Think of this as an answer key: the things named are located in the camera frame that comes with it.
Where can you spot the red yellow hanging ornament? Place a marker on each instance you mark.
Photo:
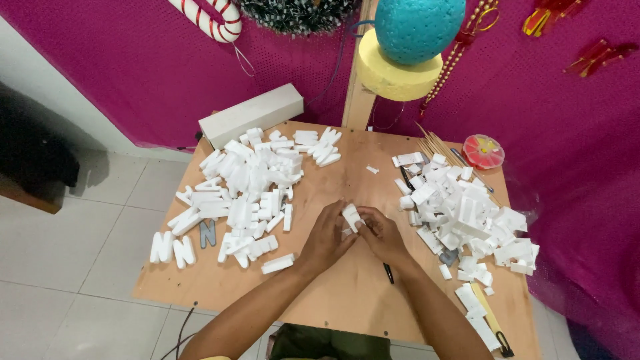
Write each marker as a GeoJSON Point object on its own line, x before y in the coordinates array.
{"type": "Point", "coordinates": [542, 17]}

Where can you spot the long white foam block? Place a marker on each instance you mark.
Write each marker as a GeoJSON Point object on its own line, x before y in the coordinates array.
{"type": "Point", "coordinates": [250, 116]}

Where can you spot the magenta perforated backdrop cloth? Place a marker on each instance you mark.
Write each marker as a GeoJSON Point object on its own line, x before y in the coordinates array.
{"type": "Point", "coordinates": [560, 125]}

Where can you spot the grey letter template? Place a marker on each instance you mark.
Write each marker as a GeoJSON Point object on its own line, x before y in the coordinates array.
{"type": "Point", "coordinates": [208, 234]}
{"type": "Point", "coordinates": [448, 257]}

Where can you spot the heap of white foam scraps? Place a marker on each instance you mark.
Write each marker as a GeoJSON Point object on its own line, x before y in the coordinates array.
{"type": "Point", "coordinates": [465, 215]}

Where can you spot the pile of white foam letters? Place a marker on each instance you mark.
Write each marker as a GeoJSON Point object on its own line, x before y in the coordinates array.
{"type": "Point", "coordinates": [250, 185]}

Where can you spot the silver blue pen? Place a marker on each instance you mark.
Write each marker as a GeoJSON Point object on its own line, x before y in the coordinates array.
{"type": "Point", "coordinates": [467, 164]}

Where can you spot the person's green trousers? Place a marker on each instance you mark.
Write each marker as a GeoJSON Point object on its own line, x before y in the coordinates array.
{"type": "Point", "coordinates": [330, 344]}

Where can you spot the person's left hand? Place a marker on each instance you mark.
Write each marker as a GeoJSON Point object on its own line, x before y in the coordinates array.
{"type": "Point", "coordinates": [322, 242]}

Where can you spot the black pen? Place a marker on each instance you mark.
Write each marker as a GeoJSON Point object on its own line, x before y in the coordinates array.
{"type": "Point", "coordinates": [389, 273]}

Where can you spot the wooden post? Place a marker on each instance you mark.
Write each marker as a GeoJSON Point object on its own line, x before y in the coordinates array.
{"type": "Point", "coordinates": [357, 107]}

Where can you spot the dark tinsel wreath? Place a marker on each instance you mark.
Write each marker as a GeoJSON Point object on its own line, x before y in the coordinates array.
{"type": "Point", "coordinates": [297, 14]}

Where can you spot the bundle of bamboo skewers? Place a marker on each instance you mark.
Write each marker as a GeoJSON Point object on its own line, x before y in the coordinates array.
{"type": "Point", "coordinates": [440, 147]}

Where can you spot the round red bead box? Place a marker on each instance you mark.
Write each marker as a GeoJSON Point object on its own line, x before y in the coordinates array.
{"type": "Point", "coordinates": [483, 152]}

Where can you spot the teal foam ball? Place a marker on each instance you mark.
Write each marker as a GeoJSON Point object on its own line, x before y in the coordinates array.
{"type": "Point", "coordinates": [417, 30]}

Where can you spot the white foam letter piece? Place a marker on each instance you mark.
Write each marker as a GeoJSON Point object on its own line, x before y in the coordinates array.
{"type": "Point", "coordinates": [351, 216]}

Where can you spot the dark furniture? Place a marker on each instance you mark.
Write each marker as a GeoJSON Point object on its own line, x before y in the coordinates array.
{"type": "Point", "coordinates": [30, 160]}

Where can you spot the person's right hand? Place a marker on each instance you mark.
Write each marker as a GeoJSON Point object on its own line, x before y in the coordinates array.
{"type": "Point", "coordinates": [387, 242]}

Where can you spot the yellow foam disc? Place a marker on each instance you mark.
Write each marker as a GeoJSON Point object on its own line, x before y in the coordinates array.
{"type": "Point", "coordinates": [385, 75]}

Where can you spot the dark red hanging ornament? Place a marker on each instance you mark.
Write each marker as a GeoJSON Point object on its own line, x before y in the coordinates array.
{"type": "Point", "coordinates": [597, 59]}

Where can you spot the black cutter knife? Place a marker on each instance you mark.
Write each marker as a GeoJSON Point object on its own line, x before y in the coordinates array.
{"type": "Point", "coordinates": [407, 179]}

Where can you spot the red white candy cane decoration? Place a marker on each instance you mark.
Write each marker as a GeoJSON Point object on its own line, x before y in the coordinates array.
{"type": "Point", "coordinates": [220, 22]}

